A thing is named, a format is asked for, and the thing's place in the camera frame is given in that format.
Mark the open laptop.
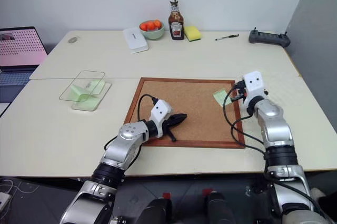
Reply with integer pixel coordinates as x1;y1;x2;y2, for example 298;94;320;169
0;26;49;87

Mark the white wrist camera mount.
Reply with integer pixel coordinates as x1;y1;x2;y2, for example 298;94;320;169
241;71;267;106
149;99;174;139

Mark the clear plastic box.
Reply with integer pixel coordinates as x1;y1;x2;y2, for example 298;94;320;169
58;70;113;112

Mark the black pen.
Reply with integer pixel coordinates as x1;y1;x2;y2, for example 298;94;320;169
215;34;240;42

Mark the white power adapter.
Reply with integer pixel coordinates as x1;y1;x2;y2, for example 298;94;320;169
0;191;11;209

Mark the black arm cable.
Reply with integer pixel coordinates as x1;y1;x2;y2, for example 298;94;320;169
137;93;158;123
222;86;267;159

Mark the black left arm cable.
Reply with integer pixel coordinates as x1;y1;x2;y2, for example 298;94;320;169
137;93;158;123

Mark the grey remote controller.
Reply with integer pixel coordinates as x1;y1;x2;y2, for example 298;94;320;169
248;27;291;47

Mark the yellow sponge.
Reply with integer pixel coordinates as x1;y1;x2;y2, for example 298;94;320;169
184;25;202;42

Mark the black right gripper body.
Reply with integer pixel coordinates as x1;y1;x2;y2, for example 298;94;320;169
235;79;248;102

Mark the ketchup bottle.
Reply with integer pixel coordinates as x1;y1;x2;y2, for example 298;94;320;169
168;0;185;41

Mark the green note pad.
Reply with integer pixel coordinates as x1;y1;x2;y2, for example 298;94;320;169
68;80;106;103

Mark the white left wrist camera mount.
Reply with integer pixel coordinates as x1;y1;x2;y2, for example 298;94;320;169
149;99;174;139

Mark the wood-framed cork board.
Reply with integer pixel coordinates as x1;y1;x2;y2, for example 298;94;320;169
123;77;246;150

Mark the pale green bowl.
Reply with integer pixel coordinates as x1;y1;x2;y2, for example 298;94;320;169
138;20;165;41

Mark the green sticky note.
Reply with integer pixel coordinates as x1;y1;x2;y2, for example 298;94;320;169
212;89;233;106

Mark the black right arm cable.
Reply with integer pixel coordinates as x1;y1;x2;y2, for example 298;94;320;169
222;86;267;159

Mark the white rectangular tray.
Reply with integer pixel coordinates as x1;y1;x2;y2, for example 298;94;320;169
122;26;150;54

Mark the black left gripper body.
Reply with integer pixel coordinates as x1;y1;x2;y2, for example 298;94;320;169
162;114;177;133

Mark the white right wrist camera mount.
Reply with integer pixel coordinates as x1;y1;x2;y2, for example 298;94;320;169
241;71;267;106

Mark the white floor cable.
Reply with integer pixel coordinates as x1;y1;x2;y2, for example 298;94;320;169
0;178;40;196

